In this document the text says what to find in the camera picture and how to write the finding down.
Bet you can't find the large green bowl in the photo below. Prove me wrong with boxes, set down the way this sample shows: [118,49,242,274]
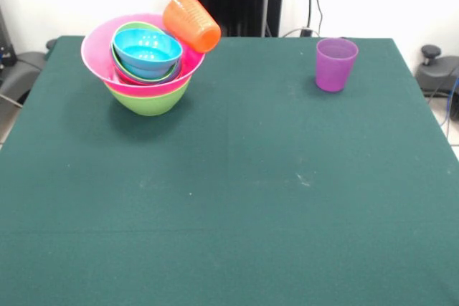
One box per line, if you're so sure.
[103,78,191,118]

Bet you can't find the large pink bowl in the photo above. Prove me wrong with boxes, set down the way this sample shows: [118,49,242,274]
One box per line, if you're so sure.
[80,14,207,98]

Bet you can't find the orange cup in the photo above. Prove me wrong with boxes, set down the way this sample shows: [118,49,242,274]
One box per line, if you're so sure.
[162,0,222,54]

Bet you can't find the black equipment with knob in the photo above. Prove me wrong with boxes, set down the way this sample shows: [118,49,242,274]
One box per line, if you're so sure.
[415,44,459,123]

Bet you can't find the small light blue footed bowl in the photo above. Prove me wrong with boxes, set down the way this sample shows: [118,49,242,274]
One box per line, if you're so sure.
[113,28,184,80]

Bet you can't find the dark green tablecloth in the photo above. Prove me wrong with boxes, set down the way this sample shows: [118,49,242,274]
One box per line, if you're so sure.
[0,35,459,306]

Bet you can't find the black and grey equipment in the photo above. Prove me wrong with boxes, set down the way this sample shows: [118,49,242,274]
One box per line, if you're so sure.
[0,4,49,106]

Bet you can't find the purple cup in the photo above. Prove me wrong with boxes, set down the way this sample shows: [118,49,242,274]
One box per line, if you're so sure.
[315,37,359,93]

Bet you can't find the small green bowl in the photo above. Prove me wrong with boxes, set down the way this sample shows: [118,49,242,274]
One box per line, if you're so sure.
[110,21,180,85]

